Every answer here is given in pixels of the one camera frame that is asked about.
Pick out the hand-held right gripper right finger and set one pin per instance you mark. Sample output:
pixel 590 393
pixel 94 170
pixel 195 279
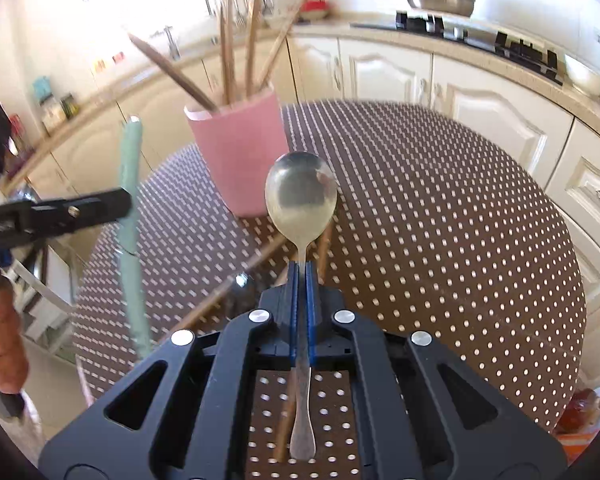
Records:
pixel 311 305

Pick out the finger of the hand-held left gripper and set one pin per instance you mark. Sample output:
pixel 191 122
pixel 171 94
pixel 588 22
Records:
pixel 80 207

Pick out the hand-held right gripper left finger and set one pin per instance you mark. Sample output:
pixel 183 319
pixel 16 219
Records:
pixel 293 305

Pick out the mint green sheathed knife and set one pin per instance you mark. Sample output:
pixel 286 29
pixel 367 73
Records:
pixel 130 160

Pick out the metal spoon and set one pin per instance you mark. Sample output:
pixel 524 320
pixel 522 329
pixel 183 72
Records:
pixel 300 195

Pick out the group of wooden chopsticks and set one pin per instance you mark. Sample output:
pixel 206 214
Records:
pixel 255 35

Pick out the person's left hand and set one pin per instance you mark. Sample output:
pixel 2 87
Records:
pixel 7 360

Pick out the red utensil stand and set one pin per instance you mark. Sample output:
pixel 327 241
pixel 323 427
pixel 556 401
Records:
pixel 15 127

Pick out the labelled glass jar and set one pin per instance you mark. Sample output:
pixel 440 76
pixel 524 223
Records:
pixel 54 115

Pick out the teal carton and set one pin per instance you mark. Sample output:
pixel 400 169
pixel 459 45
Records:
pixel 42 87

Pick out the small dark jar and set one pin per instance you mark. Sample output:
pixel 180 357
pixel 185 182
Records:
pixel 69 105

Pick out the white storage rack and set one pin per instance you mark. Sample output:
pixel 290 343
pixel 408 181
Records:
pixel 40 305

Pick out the round polka dot table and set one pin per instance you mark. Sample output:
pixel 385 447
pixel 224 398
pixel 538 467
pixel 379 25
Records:
pixel 430 235

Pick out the orange bottle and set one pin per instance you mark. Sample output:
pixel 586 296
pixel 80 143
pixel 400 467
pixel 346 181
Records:
pixel 98 66

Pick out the small pink cup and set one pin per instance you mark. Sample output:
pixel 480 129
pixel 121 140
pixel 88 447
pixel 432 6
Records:
pixel 118 57

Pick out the steel faucet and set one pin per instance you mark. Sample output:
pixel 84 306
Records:
pixel 172 45

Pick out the beige kitchen countertop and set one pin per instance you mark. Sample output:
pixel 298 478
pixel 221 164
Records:
pixel 340 22

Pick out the orange printed box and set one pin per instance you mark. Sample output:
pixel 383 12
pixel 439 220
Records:
pixel 580 410

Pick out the red lidded container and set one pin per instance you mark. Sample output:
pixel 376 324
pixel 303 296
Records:
pixel 315 7

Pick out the black gas stove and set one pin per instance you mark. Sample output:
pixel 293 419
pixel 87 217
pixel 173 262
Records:
pixel 525 52

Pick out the white bowl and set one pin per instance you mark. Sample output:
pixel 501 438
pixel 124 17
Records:
pixel 585 80

